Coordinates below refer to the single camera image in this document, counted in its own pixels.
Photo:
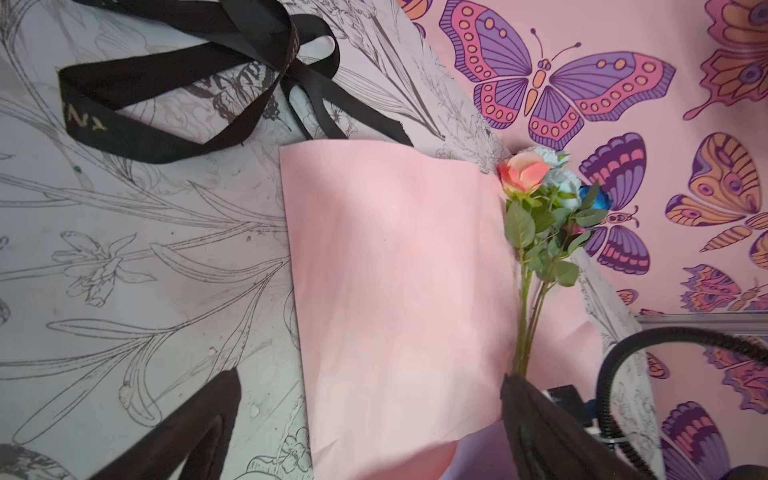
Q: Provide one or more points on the pink purple wrapping paper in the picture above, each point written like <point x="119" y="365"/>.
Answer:
<point x="406" y="304"/>

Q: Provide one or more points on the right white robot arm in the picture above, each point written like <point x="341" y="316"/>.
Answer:
<point x="694" y="411"/>

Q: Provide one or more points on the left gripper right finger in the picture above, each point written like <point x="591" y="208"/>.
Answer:
<point x="548" y="443"/>

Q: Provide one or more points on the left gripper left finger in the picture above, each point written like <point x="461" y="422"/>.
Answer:
<point x="195" y="438"/>

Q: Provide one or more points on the black ribbon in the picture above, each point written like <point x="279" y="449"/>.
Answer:
<point x="233" y="34"/>

